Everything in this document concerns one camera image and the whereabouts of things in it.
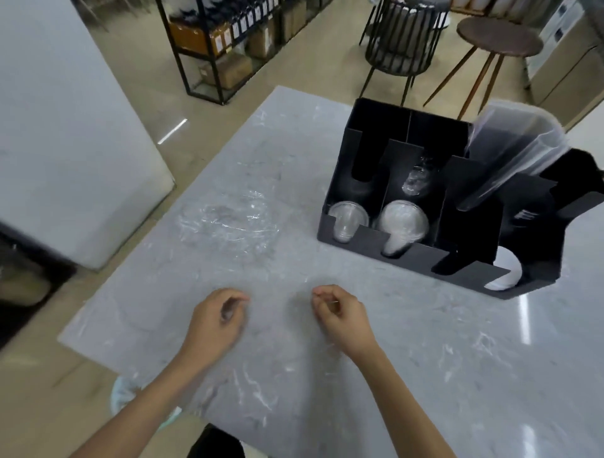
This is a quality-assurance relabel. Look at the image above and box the person's right hand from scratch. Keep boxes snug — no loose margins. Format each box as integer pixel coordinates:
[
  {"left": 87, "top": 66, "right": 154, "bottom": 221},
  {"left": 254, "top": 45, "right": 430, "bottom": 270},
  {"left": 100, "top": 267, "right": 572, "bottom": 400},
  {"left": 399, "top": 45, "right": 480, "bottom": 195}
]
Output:
[{"left": 311, "top": 284, "right": 381, "bottom": 364}]

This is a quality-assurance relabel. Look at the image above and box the wide cardboard box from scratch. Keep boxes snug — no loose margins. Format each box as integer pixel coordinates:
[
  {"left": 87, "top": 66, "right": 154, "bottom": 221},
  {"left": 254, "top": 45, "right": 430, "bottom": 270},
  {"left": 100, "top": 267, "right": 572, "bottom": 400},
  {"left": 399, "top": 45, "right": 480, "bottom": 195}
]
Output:
[{"left": 198, "top": 53, "right": 254, "bottom": 91}]

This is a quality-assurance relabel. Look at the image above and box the clear plastic wrap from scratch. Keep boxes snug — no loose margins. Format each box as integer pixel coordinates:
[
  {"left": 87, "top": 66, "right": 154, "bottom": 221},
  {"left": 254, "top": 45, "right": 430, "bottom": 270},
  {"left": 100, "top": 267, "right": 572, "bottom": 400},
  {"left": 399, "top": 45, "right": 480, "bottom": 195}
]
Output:
[{"left": 177, "top": 188, "right": 282, "bottom": 258}]

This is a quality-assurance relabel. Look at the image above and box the person's left hand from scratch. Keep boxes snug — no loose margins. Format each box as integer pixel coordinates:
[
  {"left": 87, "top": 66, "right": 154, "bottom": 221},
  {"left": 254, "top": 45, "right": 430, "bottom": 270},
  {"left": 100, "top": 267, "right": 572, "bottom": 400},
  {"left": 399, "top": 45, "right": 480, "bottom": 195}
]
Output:
[{"left": 181, "top": 288, "right": 251, "bottom": 374}]

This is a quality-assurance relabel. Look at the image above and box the black cup organizer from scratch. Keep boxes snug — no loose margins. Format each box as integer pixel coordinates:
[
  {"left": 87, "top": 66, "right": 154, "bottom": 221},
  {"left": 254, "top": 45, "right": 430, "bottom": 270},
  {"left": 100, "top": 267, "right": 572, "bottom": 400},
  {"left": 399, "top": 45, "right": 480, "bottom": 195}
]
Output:
[{"left": 316, "top": 98, "right": 604, "bottom": 301}]

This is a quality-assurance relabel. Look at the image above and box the large white cabinet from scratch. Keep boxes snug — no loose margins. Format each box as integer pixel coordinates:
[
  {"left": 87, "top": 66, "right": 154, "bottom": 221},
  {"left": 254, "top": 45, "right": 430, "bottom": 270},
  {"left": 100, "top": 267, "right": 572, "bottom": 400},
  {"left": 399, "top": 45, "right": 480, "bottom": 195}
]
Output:
[{"left": 0, "top": 0, "right": 176, "bottom": 271}]

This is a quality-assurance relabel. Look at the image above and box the round wooden side table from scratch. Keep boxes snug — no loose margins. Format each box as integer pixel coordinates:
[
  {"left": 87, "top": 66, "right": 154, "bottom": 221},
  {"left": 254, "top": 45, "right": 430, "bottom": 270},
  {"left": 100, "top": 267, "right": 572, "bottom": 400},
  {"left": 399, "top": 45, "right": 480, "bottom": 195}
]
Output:
[{"left": 423, "top": 16, "right": 544, "bottom": 121}]

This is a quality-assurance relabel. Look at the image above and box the row of dark labelled bottles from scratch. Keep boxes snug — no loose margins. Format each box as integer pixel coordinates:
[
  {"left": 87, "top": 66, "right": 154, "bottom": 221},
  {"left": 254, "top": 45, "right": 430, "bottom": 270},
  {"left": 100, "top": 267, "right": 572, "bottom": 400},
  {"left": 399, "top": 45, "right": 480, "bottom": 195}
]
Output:
[{"left": 207, "top": 0, "right": 284, "bottom": 38}]

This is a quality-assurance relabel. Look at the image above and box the black slatted chair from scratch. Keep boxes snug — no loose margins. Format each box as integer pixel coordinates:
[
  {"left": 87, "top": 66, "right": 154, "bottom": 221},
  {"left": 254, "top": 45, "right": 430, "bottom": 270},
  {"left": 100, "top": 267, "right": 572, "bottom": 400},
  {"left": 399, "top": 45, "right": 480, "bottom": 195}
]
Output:
[{"left": 361, "top": 0, "right": 452, "bottom": 107}]

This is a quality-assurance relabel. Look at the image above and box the black metal shelf rack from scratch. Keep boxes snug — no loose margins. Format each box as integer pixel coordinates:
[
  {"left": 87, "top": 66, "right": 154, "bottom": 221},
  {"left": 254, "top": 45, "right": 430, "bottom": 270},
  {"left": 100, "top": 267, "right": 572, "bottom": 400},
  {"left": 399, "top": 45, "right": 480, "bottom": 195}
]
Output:
[{"left": 155, "top": 0, "right": 331, "bottom": 106}]

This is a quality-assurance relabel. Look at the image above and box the roll of clear plastic sleeves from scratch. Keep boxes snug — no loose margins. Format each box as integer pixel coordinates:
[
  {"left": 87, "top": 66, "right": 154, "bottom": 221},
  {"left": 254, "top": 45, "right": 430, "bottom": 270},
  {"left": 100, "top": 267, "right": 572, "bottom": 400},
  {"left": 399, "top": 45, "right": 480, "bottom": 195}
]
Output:
[{"left": 456, "top": 99, "right": 572, "bottom": 212}]

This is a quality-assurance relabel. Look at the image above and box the person's right forearm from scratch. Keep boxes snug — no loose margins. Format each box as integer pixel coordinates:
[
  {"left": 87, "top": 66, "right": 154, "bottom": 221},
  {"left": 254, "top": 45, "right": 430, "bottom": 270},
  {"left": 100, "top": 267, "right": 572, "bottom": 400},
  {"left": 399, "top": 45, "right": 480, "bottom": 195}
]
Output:
[{"left": 356, "top": 347, "right": 456, "bottom": 458}]

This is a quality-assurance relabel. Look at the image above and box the pale blue trash bin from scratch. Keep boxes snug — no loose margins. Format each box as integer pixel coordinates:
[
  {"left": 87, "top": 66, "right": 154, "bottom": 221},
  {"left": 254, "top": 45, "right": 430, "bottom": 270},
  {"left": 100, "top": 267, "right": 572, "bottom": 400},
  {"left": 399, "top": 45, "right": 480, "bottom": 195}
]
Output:
[{"left": 109, "top": 375, "right": 184, "bottom": 431}]

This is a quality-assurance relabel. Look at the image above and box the stainless steel counter cabinet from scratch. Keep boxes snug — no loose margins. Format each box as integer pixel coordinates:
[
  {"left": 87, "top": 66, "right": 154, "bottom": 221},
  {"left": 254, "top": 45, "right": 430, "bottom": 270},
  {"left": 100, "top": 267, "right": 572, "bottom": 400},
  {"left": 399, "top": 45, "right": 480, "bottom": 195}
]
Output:
[{"left": 526, "top": 0, "right": 604, "bottom": 128}]

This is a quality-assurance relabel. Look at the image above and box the person's left forearm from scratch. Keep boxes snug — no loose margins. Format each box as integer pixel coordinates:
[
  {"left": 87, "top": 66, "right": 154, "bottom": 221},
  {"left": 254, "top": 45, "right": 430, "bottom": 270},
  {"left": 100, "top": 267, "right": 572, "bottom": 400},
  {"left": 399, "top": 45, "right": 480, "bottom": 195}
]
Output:
[{"left": 70, "top": 351, "right": 211, "bottom": 458}]

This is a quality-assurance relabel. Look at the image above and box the white carton dark label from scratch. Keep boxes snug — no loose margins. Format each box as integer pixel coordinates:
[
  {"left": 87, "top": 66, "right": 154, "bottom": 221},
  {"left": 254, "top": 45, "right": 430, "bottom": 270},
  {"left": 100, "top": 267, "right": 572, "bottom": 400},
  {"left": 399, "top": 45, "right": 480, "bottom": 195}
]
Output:
[
  {"left": 549, "top": 0, "right": 582, "bottom": 29},
  {"left": 526, "top": 18, "right": 567, "bottom": 79}
]

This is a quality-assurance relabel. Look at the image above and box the stack of white lids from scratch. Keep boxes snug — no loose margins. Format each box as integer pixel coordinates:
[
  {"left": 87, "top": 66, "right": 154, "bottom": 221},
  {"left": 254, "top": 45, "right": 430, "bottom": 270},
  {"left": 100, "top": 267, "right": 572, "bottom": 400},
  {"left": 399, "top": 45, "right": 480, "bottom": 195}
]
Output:
[{"left": 486, "top": 247, "right": 523, "bottom": 291}]

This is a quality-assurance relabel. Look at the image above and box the small knotted clear bag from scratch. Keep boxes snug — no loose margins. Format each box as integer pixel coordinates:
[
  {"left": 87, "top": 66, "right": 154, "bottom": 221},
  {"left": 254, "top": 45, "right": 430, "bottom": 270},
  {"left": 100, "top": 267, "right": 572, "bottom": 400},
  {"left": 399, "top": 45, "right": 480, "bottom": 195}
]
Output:
[{"left": 401, "top": 162, "right": 433, "bottom": 195}]

